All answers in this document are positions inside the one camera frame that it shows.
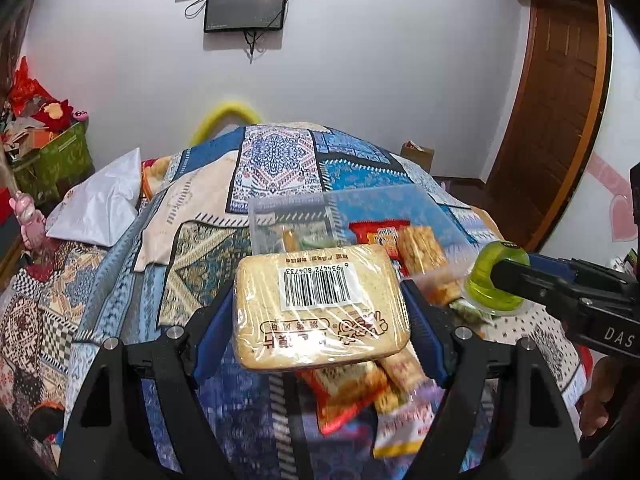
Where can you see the striped brown curtain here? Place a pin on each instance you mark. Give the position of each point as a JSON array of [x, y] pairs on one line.
[[11, 46]]

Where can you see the blue patchwork bed cover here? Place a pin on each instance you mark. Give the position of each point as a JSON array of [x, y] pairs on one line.
[[184, 245]]

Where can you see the yellow curved headboard tube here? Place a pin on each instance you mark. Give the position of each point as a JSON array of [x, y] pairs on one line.
[[219, 115]]

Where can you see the green small snack packet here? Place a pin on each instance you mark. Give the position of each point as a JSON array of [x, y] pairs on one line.
[[470, 314]]

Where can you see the white plastic bag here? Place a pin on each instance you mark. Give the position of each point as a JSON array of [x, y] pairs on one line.
[[100, 209]]

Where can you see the white wardrobe sliding door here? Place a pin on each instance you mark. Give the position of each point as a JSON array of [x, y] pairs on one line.
[[598, 223]]

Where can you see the yellow white snack packet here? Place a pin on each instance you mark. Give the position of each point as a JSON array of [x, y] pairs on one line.
[[404, 421]]

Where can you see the small cardboard box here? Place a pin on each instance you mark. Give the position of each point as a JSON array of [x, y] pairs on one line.
[[421, 156]]

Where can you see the clear fried snack bag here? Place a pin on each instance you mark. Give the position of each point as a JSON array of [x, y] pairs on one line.
[[443, 285]]

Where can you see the red peanut snack bag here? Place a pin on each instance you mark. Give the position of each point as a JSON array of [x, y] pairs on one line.
[[342, 392]]

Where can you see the person right hand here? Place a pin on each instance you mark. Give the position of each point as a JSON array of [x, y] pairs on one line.
[[605, 377]]

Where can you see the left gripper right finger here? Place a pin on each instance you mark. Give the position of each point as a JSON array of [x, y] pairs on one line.
[[530, 434]]

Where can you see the red chip snack bag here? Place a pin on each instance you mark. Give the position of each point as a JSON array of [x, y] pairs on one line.
[[384, 233]]

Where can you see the clear plastic storage box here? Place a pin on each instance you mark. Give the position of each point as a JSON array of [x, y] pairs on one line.
[[321, 220]]

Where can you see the clear biscuit stick pack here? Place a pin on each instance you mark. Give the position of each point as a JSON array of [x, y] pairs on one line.
[[405, 376]]

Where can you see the small black wall monitor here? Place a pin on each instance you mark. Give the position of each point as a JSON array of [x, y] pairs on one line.
[[244, 15]]

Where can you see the long brown wafer bar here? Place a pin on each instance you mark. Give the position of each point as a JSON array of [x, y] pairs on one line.
[[290, 241]]

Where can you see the pink toy figure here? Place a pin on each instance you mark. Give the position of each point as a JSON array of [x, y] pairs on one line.
[[31, 220]]

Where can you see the brown wooden door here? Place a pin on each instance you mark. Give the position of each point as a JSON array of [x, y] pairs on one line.
[[554, 120]]

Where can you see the green storage basket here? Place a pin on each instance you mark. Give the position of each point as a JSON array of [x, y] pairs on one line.
[[61, 164]]

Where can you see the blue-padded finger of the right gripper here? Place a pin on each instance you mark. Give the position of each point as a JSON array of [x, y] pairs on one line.
[[557, 267]]

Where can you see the square bread cake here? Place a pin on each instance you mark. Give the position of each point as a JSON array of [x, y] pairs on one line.
[[317, 308]]

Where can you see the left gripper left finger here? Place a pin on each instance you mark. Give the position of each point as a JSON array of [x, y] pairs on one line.
[[137, 414]]

